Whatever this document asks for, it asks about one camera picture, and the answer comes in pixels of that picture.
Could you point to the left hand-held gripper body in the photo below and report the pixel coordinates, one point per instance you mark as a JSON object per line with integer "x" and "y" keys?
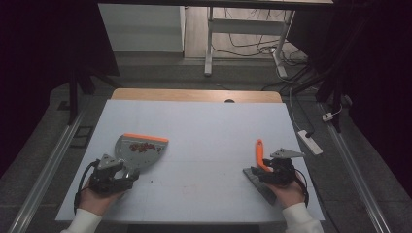
{"x": 103, "y": 179}

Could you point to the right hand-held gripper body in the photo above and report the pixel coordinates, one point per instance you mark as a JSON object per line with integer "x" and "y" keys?
{"x": 282, "y": 168}

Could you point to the grey dustpan with orange edge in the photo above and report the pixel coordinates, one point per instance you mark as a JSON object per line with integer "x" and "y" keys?
{"x": 142, "y": 152}

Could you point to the pile of red beans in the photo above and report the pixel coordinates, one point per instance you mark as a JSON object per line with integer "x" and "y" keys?
{"x": 144, "y": 148}

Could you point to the person's left hand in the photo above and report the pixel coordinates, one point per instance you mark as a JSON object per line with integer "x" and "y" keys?
{"x": 94, "y": 200}

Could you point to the person's right hand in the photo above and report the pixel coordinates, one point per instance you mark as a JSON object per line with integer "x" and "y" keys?
{"x": 288, "y": 194}

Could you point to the white power strip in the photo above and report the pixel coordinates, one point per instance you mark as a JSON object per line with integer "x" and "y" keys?
{"x": 310, "y": 142}

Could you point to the small white adapter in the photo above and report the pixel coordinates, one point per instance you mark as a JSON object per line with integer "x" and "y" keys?
{"x": 327, "y": 116}

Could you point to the white table cover sheet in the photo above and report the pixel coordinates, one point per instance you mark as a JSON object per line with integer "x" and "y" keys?
{"x": 200, "y": 123}

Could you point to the black stand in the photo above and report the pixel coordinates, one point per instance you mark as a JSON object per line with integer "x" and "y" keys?
{"x": 333, "y": 93}
{"x": 74, "y": 93}

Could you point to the wooden table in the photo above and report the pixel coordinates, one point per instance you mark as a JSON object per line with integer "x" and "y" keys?
{"x": 181, "y": 95}

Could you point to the white cabinet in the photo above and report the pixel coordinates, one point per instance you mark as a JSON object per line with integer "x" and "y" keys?
{"x": 142, "y": 29}

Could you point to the black floor frame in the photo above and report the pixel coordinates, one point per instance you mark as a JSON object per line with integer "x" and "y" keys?
{"x": 81, "y": 137}

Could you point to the metal floor rail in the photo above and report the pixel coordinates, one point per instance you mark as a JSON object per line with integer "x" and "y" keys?
{"x": 45, "y": 176}
{"x": 356, "y": 174}

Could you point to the white desk frame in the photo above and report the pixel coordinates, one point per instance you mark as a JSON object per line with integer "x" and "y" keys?
{"x": 246, "y": 26}

